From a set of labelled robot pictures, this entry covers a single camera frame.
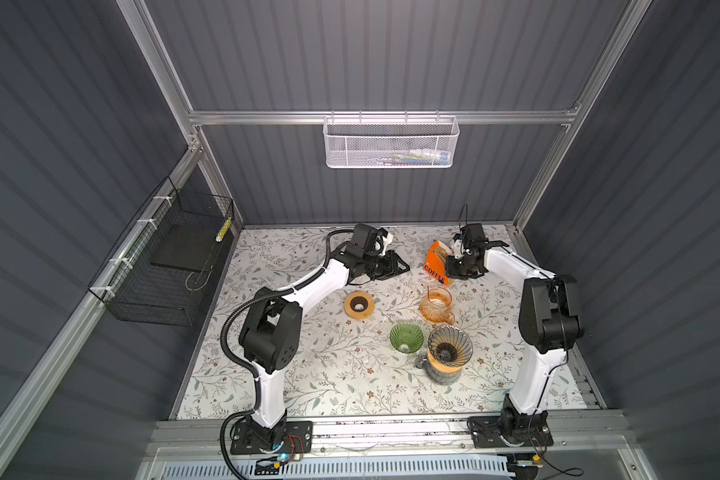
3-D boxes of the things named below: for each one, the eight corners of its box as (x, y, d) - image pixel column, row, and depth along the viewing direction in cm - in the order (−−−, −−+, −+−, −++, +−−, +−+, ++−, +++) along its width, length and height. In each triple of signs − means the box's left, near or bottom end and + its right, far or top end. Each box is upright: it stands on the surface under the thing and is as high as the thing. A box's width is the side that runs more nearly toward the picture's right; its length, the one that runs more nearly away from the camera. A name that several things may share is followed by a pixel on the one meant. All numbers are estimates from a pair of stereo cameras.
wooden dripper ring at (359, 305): (344, 318, 97) (343, 314, 95) (345, 295, 103) (345, 291, 101) (374, 318, 97) (374, 314, 95) (374, 295, 102) (374, 291, 101)
